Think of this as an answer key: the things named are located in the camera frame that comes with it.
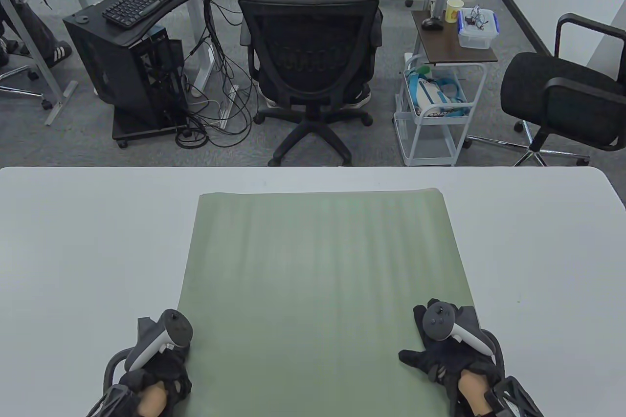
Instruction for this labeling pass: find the person's right hand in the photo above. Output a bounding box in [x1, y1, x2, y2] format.
[399, 305, 504, 388]

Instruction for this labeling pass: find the person's left hand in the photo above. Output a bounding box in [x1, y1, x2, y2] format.
[117, 318, 193, 405]

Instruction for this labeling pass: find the grey white hand controller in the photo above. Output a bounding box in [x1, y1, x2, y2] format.
[422, 299, 505, 373]
[102, 309, 193, 395]

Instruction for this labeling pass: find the pale green desk mat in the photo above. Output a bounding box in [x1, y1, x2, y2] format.
[169, 187, 476, 417]

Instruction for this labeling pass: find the person's right forearm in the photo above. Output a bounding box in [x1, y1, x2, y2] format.
[457, 371, 492, 415]

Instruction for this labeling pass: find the black rolling computer platform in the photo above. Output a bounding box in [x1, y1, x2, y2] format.
[112, 109, 191, 148]

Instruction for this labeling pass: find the white power strip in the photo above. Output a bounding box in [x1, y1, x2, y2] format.
[220, 86, 239, 128]

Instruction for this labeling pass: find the blue and white bag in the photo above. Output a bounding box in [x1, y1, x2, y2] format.
[406, 67, 468, 118]

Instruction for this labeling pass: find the chrome office chair base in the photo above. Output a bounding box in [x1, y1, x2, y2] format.
[0, 64, 53, 110]

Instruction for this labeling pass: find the black armchair with chrome legs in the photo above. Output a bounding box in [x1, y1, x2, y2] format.
[465, 13, 626, 167]

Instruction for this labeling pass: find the brown side table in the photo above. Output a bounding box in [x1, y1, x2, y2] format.
[411, 9, 498, 66]

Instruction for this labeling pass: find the black computer tower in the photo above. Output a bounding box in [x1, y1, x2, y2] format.
[63, 4, 189, 130]

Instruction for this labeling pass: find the clear box with blue latches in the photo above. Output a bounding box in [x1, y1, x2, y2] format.
[457, 7, 500, 49]

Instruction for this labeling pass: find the black mesh office chair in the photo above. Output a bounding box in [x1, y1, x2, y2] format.
[239, 0, 383, 167]

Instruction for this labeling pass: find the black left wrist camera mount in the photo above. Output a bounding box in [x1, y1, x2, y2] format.
[86, 384, 142, 417]

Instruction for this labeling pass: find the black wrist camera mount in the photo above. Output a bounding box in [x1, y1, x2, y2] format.
[86, 384, 142, 417]
[450, 375, 546, 417]

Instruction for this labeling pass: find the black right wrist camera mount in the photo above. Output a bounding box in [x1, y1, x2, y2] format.
[450, 375, 546, 417]

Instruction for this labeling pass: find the white wire rolling cart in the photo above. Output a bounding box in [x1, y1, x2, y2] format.
[394, 53, 487, 167]

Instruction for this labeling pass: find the bundle of black cables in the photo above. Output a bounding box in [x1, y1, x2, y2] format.
[175, 0, 260, 149]

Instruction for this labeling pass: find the grey metal desk frame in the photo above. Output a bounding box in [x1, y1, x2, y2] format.
[0, 0, 79, 127]

